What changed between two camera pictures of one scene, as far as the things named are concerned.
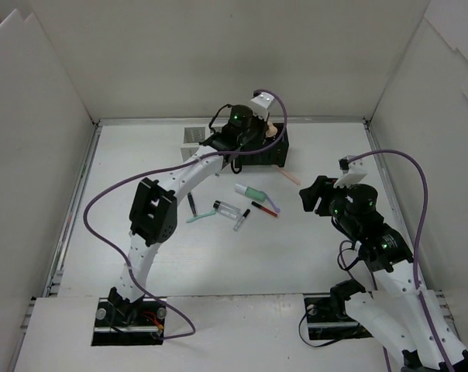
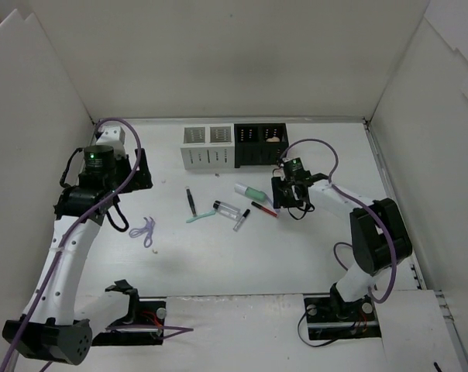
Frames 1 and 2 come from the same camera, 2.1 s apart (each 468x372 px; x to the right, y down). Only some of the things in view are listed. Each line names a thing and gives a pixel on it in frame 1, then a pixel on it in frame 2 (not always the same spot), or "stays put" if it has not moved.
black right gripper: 326,198 → 282,192
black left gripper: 263,132 → 139,173
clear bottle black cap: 230,210 stays put
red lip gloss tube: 264,208 stays put
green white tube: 254,193 stays put
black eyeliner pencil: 192,203 stays put
